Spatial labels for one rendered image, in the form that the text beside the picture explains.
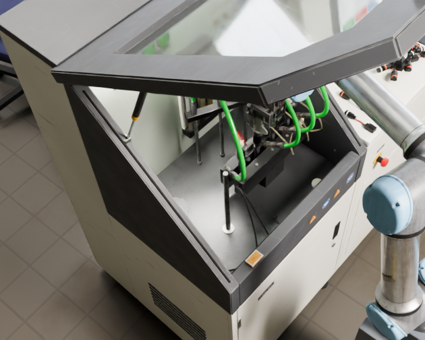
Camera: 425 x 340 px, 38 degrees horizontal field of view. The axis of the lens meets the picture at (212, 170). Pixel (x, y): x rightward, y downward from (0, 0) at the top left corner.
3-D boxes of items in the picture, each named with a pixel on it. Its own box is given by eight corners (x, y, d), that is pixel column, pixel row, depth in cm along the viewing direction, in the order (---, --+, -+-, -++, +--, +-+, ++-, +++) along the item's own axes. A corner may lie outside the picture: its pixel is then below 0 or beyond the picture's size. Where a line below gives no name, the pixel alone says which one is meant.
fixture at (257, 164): (243, 210, 207) (243, 184, 195) (221, 193, 211) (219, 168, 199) (304, 150, 221) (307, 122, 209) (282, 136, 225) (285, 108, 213)
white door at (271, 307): (240, 381, 245) (238, 312, 190) (236, 377, 246) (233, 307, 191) (335, 271, 272) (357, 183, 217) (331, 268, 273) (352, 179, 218)
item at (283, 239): (240, 307, 190) (239, 284, 178) (229, 298, 192) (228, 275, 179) (354, 183, 216) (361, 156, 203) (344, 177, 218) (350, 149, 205)
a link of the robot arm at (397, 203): (436, 322, 161) (451, 171, 125) (394, 355, 156) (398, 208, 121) (402, 294, 169) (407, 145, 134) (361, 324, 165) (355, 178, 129)
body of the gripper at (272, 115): (268, 130, 167) (269, 100, 157) (244, 115, 170) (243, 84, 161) (285, 114, 170) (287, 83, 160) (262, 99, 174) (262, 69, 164)
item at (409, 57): (398, 89, 216) (401, 77, 212) (372, 75, 221) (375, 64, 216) (432, 54, 226) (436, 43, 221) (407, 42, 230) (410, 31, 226)
